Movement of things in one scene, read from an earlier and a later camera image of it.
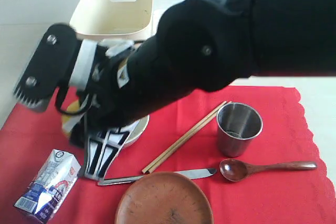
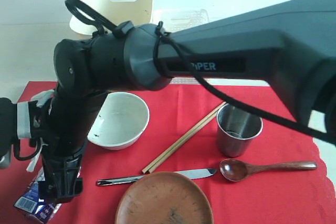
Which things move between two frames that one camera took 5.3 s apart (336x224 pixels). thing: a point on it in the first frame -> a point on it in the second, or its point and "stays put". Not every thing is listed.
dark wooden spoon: x=234 y=170 stays put
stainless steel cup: x=237 y=125 stays put
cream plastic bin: x=114 y=10 stays put
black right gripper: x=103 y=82 -> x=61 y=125
